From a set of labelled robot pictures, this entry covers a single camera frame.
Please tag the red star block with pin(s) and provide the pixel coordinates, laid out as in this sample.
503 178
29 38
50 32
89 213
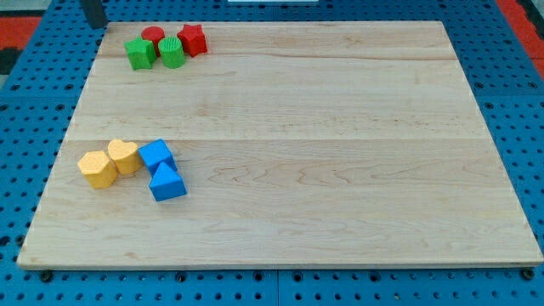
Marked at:
193 39

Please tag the green star block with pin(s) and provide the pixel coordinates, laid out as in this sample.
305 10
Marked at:
140 53

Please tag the wooden board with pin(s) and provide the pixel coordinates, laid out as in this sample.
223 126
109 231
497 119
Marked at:
302 145

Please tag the blue triangle block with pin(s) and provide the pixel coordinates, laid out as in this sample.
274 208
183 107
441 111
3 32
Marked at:
166 183

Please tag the blue cube block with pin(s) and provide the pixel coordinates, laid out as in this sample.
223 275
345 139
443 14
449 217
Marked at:
155 153

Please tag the green cylinder block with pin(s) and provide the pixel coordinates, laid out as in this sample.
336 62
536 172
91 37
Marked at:
172 53

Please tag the yellow heart block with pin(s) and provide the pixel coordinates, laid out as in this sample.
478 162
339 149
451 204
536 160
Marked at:
125 156

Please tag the red cylinder block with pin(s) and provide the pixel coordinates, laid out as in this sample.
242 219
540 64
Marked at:
154 34

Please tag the yellow hexagon block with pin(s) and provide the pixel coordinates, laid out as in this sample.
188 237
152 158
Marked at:
98 169

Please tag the black cylindrical robot tool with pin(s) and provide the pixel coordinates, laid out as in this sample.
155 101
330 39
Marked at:
95 13

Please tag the blue perforated table panel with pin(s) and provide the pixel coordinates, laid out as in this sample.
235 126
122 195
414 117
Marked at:
41 93

